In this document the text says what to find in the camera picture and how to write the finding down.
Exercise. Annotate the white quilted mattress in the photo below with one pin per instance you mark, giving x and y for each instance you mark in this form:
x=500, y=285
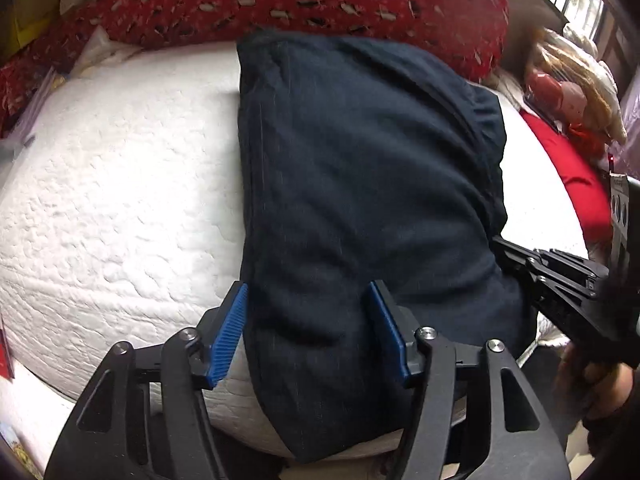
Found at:
x=125, y=185

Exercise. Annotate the grey plastic packet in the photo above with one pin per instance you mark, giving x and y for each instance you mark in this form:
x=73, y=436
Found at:
x=12, y=149

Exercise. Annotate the white plastic bag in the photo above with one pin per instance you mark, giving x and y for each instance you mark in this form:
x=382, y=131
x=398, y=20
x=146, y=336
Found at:
x=107, y=52

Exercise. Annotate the navy pinstripe garment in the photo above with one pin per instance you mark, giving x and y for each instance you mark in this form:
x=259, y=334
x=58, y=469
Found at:
x=360, y=185

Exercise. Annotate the person's right hand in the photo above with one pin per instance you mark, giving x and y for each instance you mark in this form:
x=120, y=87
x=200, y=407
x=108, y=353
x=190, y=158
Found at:
x=600, y=390

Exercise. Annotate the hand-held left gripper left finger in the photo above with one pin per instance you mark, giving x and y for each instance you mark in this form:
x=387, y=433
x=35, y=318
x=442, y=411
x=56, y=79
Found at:
x=227, y=342

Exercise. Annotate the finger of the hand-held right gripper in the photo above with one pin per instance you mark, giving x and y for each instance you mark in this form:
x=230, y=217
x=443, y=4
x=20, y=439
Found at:
x=520, y=265

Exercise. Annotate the red cloth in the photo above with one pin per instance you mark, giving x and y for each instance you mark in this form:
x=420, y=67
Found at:
x=570, y=175

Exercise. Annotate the red penguin print blanket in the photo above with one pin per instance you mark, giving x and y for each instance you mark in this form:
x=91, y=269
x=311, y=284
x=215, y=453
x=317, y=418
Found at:
x=300, y=5

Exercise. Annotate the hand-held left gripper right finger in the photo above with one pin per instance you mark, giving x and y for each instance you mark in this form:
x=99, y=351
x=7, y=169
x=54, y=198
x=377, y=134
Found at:
x=387, y=330

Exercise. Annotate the yellow packet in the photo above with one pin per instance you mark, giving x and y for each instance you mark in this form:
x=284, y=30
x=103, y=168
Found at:
x=30, y=20

